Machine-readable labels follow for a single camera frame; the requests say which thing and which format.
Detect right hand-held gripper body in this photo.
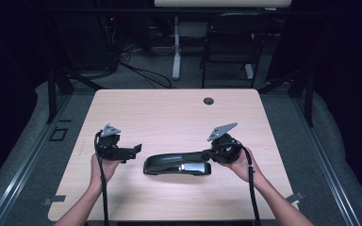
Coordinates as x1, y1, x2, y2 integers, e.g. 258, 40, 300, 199
206, 121, 243, 165

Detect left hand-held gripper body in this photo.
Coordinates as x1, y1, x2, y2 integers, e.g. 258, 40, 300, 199
93, 122, 130, 163

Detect person's left hand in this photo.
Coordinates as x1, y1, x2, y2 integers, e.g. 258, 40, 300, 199
90, 153, 123, 190

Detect person's right hand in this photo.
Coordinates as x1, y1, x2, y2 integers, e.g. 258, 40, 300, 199
217, 146, 262, 184

